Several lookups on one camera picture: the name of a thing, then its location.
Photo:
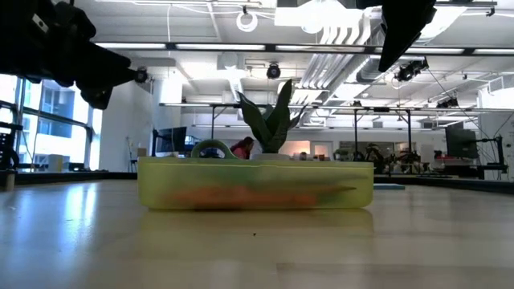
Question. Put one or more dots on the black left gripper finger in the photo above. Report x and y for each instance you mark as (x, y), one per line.
(108, 68)
(96, 94)

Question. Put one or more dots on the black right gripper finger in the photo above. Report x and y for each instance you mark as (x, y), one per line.
(401, 28)

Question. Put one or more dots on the yellow translucent pencil case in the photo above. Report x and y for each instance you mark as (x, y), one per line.
(160, 180)

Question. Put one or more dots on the blue sticky note pad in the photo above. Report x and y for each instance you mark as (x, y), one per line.
(389, 186)

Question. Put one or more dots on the orange red marker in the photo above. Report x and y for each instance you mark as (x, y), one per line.
(241, 197)

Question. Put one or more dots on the brown cardboard box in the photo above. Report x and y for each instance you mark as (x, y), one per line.
(141, 153)

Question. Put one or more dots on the black computer monitor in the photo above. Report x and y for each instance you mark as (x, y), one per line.
(170, 140)
(462, 142)

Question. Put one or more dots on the black equipment rack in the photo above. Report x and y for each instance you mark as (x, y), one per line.
(6, 154)

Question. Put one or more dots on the overhead LED light bar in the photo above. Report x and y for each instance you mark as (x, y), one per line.
(269, 47)

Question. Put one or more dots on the green spiky plant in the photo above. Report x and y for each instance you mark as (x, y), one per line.
(277, 120)

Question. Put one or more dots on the person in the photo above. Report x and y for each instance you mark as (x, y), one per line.
(243, 150)
(303, 156)

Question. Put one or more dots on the white plant pot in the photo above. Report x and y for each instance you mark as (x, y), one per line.
(269, 157)

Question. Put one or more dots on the black ceiling camera cluster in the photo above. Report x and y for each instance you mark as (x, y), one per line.
(409, 71)
(447, 103)

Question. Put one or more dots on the black background rig frame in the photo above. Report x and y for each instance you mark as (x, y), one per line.
(356, 132)

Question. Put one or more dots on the grey cylinder post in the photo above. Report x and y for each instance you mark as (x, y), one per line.
(9, 180)

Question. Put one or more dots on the black overhead camera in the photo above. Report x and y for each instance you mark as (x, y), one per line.
(273, 72)

